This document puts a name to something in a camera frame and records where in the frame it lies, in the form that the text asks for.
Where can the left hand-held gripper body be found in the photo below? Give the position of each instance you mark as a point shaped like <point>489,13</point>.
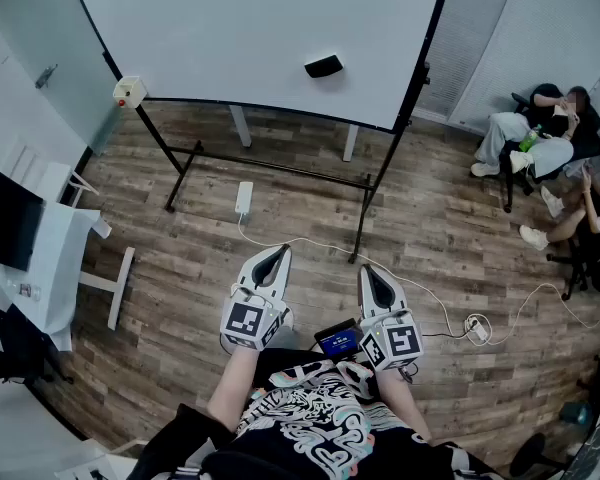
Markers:
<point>240,318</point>

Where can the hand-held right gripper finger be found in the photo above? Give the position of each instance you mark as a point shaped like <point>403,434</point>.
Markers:
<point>400,300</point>
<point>365,293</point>

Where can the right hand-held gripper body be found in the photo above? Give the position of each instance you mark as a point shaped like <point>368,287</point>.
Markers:
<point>405,340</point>

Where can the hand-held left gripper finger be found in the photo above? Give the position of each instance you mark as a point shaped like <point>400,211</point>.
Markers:
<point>286,273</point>
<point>247,270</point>

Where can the black and white whiteboard eraser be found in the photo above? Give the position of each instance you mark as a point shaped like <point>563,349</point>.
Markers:
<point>323,67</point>

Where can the person's left forearm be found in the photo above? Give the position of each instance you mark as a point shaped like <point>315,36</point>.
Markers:
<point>232,388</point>

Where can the person's right forearm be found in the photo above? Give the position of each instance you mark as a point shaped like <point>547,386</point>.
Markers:
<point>402,408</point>

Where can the whiteboard on black stand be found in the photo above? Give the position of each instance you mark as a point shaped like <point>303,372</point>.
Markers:
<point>230,28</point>

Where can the person's white shoe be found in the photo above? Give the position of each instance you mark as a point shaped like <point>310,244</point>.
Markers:
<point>289,318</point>

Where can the small blue screen device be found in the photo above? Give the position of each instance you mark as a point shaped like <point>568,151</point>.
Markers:
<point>337,342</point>

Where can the person's black patterned shirt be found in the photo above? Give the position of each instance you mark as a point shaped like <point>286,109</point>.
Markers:
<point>305,428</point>

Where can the black office chair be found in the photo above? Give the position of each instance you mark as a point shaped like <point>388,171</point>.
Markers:
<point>15,338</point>
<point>577,268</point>
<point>509,183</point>

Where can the white cloth covered table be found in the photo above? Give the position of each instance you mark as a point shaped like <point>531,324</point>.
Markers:
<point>60,268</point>

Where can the teal box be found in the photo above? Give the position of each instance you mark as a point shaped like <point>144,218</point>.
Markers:
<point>577,413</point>

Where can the green bottle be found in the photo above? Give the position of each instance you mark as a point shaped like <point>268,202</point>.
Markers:
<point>530,139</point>

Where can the white side table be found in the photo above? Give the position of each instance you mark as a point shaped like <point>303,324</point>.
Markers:
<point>55,178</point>

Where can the white box with red button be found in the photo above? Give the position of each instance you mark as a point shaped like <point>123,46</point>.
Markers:
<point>130,90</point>

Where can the small clear item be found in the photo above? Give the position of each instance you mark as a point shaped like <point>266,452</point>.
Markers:
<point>25,290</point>

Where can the black monitor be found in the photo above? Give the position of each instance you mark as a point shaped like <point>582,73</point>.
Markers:
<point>7,213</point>

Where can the white slatted blinds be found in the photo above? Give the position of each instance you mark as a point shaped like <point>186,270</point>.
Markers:
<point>530,28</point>

